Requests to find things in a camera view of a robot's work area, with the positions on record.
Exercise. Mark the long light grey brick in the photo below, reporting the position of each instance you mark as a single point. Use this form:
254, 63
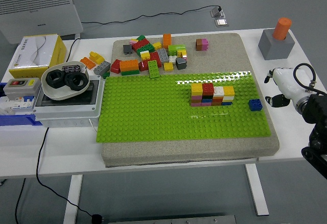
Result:
102, 68

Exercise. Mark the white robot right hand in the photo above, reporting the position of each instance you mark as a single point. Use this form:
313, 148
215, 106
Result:
288, 81

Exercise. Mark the long red toy brick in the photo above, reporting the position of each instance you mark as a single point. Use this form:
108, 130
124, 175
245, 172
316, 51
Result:
140, 44

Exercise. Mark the small dark green brick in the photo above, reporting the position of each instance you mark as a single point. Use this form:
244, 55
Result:
106, 75

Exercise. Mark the green toy baseplate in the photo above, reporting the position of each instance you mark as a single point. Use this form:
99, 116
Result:
153, 111

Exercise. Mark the small yellow toy brick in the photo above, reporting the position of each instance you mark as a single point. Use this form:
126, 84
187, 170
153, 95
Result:
182, 53

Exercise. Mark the blue plastic bin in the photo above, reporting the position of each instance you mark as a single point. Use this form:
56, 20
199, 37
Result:
15, 120

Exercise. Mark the orange square toy brick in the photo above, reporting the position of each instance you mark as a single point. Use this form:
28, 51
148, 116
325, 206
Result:
218, 98

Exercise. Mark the open grey floor socket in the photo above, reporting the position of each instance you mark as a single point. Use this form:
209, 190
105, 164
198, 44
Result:
217, 12

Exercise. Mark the white and blue circuit breaker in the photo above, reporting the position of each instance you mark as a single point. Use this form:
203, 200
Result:
21, 104

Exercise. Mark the yellow and white brick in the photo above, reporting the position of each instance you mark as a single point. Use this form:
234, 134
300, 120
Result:
145, 55

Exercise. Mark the tall orange toy brick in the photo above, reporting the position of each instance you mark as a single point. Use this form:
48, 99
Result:
167, 40

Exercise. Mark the white panel heater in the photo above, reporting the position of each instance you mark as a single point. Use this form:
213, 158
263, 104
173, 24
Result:
38, 12

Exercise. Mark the white square toy brick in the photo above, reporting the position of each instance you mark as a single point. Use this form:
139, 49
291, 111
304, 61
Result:
228, 98
218, 91

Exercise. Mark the red square toy brick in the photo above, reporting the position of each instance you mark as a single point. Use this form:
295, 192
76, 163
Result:
217, 102
208, 88

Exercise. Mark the pink square toy brick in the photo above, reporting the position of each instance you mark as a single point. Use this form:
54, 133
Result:
196, 97
195, 104
205, 45

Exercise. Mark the dark grey sloped brick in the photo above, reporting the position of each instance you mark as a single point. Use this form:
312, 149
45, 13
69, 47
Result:
181, 63

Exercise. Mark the grey metal plate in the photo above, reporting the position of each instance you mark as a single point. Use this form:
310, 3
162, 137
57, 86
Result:
173, 220

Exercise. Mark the light grey toy brick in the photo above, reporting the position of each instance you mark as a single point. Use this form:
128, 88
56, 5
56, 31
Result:
163, 55

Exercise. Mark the black plug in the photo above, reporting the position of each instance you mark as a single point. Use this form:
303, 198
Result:
219, 8

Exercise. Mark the small dark studded part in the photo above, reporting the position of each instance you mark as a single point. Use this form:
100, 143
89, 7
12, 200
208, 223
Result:
71, 68

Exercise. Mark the long green toy brick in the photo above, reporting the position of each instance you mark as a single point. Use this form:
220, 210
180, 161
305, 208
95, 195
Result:
154, 69

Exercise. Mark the white bowl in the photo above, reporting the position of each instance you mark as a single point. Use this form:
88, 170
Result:
61, 94

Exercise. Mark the black square toy brick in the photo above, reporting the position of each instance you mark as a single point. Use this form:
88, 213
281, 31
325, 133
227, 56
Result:
207, 97

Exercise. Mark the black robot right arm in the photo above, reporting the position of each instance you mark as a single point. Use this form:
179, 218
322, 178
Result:
316, 106

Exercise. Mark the closed grey floor socket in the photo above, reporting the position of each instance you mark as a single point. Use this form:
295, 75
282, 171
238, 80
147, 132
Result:
221, 22

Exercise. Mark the white table leg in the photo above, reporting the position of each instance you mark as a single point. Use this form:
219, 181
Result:
258, 190
72, 198

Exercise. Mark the brown square toy brick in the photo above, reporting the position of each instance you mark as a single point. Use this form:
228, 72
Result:
199, 45
196, 101

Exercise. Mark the red sloped toy brick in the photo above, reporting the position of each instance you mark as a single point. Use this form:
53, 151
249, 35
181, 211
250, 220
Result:
115, 66

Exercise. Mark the yellow shaped toy piece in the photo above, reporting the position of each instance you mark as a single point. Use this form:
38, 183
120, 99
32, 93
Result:
96, 57

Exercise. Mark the large black plastic nut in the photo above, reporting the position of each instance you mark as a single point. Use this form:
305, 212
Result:
70, 82
49, 79

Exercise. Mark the orange cylinder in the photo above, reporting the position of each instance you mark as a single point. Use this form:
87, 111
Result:
281, 28

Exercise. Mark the yellow and white tissue box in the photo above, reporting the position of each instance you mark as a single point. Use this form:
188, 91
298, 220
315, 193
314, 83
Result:
35, 53

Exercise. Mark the lime green toy brick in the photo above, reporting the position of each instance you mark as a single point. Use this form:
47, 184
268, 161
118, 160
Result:
176, 48

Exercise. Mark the grey-brown foam mat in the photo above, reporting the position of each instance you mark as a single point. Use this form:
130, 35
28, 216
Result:
178, 152

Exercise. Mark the small pink toy brick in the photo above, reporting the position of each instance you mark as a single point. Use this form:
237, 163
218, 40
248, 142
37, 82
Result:
133, 41

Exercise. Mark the long dark green brick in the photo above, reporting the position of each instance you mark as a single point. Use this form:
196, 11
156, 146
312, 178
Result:
146, 49
130, 72

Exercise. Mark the flat orange toy brick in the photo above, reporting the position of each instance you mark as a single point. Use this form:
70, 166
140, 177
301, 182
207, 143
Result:
87, 62

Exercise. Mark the grey block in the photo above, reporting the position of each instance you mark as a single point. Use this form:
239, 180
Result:
274, 49

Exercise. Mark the long orange toy brick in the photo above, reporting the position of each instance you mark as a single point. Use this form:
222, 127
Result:
129, 65

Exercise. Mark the grey electrical enclosure box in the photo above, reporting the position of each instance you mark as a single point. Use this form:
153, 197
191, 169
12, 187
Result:
69, 111

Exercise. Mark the dark grey toy brick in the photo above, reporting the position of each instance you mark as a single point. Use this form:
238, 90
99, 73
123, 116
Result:
127, 49

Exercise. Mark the yellow square toy brick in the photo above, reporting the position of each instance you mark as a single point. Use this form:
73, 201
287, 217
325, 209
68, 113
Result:
197, 88
229, 90

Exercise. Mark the grey push-button switch box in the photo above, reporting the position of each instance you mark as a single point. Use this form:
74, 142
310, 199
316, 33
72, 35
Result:
21, 87

